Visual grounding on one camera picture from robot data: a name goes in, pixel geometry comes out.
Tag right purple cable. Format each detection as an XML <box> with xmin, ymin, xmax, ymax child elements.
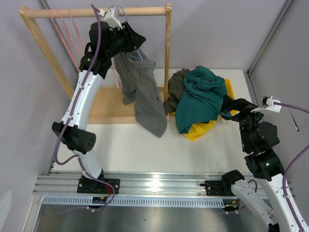
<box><xmin>225</xmin><ymin>102</ymin><xmax>309</xmax><ymax>232</ymax></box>

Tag purple cable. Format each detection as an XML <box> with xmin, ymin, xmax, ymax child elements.
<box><xmin>225</xmin><ymin>102</ymin><xmax>309</xmax><ymax>232</ymax></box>
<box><xmin>53</xmin><ymin>4</ymin><xmax>116</xmax><ymax>213</ymax></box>

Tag yellow shorts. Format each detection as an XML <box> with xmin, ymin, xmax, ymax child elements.
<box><xmin>183</xmin><ymin>120</ymin><xmax>217</xmax><ymax>141</ymax></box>

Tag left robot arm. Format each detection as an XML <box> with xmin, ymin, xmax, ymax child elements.
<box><xmin>52</xmin><ymin>21</ymin><xmax>146</xmax><ymax>193</ymax></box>

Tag olive green shorts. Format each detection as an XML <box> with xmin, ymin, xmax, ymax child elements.
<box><xmin>163</xmin><ymin>68</ymin><xmax>190</xmax><ymax>114</ymax></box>

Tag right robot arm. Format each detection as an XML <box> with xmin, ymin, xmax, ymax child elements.
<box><xmin>220</xmin><ymin>95</ymin><xmax>309</xmax><ymax>232</ymax></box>

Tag wooden clothes rack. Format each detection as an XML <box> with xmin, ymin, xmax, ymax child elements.
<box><xmin>18</xmin><ymin>2</ymin><xmax>172</xmax><ymax>124</ymax></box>

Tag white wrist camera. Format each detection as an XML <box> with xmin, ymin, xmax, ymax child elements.
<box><xmin>98</xmin><ymin>6</ymin><xmax>123</xmax><ymax>29</ymax></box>
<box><xmin>251</xmin><ymin>96</ymin><xmax>281</xmax><ymax>115</ymax></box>

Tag teal green shorts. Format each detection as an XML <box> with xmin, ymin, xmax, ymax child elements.
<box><xmin>175</xmin><ymin>65</ymin><xmax>227</xmax><ymax>134</ymax></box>

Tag grey shorts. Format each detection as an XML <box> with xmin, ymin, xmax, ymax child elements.
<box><xmin>113</xmin><ymin>49</ymin><xmax>167</xmax><ymax>138</ymax></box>

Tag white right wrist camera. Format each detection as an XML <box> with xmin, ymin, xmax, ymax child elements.
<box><xmin>251</xmin><ymin>96</ymin><xmax>281</xmax><ymax>115</ymax></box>

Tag aluminium mounting rail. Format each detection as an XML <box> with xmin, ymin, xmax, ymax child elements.
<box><xmin>32</xmin><ymin>171</ymin><xmax>222</xmax><ymax>198</ymax></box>

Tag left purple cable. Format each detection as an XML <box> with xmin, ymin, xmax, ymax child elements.
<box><xmin>53</xmin><ymin>4</ymin><xmax>116</xmax><ymax>213</ymax></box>

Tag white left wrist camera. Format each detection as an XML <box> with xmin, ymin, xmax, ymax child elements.
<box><xmin>98</xmin><ymin>6</ymin><xmax>123</xmax><ymax>29</ymax></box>

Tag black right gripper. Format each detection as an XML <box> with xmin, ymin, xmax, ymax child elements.
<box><xmin>220</xmin><ymin>94</ymin><xmax>270</xmax><ymax>150</ymax></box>

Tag blue wire hanger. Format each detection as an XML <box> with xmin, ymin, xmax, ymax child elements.
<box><xmin>120</xmin><ymin>6</ymin><xmax>146</xmax><ymax>60</ymax></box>

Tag yellow plastic tray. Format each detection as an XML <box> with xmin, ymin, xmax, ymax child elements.
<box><xmin>225</xmin><ymin>78</ymin><xmax>238</xmax><ymax>116</ymax></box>

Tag white cable duct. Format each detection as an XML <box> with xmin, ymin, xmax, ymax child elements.
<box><xmin>42</xmin><ymin>195</ymin><xmax>225</xmax><ymax>208</ymax></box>

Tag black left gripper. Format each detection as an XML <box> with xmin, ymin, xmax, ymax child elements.
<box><xmin>105</xmin><ymin>22</ymin><xmax>146</xmax><ymax>58</ymax></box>

